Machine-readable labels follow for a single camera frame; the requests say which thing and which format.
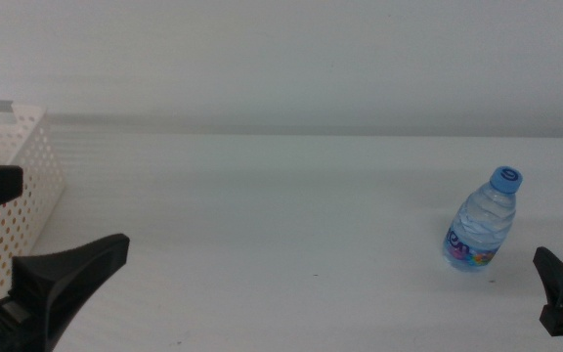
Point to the white perforated plastic basket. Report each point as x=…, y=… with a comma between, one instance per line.
x=37, y=146

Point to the small water bottle blue cap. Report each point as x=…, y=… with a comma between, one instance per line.
x=482, y=220

